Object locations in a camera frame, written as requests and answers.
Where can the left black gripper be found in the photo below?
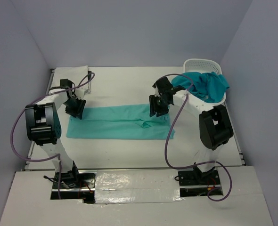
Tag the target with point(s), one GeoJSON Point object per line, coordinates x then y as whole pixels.
{"type": "Point", "coordinates": [77, 111]}

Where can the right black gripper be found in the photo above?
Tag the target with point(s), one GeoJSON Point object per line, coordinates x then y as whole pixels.
{"type": "Point", "coordinates": [154, 108]}

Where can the light mint t-shirt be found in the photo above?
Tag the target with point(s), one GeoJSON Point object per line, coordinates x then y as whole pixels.
{"type": "Point", "coordinates": [125, 122]}

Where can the white and green t-shirt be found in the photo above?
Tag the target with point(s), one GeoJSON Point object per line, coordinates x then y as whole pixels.
{"type": "Point", "coordinates": [77, 75]}

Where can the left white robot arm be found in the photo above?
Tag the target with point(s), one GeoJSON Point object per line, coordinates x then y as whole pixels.
{"type": "Point", "coordinates": [44, 128]}

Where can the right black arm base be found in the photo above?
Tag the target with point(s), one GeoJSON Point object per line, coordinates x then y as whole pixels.
{"type": "Point", "coordinates": [195, 177]}

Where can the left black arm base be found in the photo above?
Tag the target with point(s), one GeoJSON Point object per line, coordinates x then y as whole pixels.
{"type": "Point", "coordinates": [76, 179]}

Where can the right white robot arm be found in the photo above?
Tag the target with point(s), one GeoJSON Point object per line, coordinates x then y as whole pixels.
{"type": "Point", "coordinates": [215, 128]}

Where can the teal t-shirt in basket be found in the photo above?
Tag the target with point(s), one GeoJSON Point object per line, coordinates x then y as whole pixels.
{"type": "Point", "coordinates": [208, 87]}

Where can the white plastic laundry basket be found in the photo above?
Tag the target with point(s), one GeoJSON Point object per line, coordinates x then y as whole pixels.
{"type": "Point", "coordinates": [203, 66]}

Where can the silver tape sheet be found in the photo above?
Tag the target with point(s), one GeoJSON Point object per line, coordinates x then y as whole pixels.
{"type": "Point", "coordinates": [136, 186]}

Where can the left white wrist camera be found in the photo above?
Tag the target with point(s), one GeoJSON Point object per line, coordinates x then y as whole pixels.
{"type": "Point", "coordinates": [81, 92]}

